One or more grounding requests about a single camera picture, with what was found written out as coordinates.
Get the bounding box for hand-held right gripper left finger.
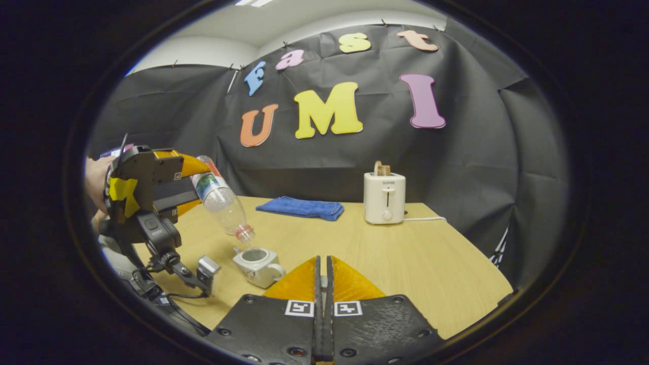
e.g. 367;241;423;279
207;255;322;363

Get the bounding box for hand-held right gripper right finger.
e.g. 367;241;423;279
326;255;447;363

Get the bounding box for clear plastic water bottle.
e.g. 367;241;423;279
190;155;257;244

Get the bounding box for white teacup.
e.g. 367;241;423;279
232;246;286;289

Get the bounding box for computer monitor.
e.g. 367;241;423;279
99;143;135;159

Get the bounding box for blue towel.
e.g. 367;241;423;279
256;196;345;222

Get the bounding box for white toaster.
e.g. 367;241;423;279
364;171;407;225

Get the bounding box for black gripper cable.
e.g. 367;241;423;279
131;268;211;333

